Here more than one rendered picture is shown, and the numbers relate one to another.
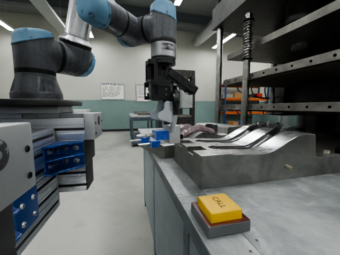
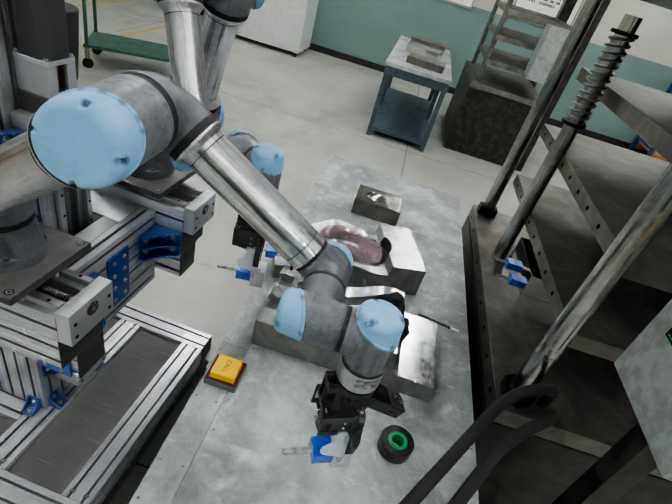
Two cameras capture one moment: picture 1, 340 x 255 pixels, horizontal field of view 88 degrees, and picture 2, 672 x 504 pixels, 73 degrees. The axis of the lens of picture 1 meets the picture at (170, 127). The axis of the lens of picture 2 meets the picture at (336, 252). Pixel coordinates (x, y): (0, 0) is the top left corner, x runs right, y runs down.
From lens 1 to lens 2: 0.92 m
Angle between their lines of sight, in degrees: 32
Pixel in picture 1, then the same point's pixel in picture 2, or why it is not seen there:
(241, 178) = (293, 352)
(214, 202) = (223, 364)
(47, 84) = (155, 162)
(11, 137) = (100, 296)
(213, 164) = (266, 330)
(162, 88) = (247, 237)
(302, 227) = (269, 411)
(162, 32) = not seen: hidden behind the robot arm
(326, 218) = (298, 417)
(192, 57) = not seen: outside the picture
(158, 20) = not seen: hidden behind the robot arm
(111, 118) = (361, 28)
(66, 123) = (166, 210)
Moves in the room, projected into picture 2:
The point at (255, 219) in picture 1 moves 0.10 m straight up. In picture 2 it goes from (250, 389) to (255, 363)
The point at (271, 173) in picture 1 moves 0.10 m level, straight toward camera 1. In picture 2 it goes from (329, 363) to (297, 375)
